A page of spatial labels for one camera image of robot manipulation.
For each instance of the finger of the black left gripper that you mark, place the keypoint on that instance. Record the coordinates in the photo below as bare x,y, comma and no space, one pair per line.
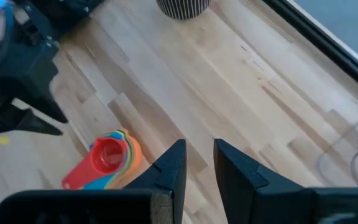
50,109
11,121

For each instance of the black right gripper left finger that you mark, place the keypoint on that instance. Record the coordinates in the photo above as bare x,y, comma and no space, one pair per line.
89,208

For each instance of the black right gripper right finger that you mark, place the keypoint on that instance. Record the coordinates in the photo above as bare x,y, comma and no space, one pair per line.
275,205

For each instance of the teal measuring cup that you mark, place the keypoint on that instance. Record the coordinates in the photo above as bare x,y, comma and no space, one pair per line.
98,185

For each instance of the red measuring cup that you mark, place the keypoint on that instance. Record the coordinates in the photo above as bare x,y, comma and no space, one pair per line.
107,155

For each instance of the orange measuring cup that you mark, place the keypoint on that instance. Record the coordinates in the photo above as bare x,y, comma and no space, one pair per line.
138,158

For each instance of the green measuring cup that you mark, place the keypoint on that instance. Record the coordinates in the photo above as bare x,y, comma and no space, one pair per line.
131,146

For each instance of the yellow measuring cup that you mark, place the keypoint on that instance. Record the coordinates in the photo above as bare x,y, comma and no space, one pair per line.
125,139

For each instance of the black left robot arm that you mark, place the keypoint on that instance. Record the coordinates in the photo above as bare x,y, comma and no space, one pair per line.
61,9

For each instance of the potted plant in striped pot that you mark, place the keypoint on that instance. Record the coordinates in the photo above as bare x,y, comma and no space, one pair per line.
183,7

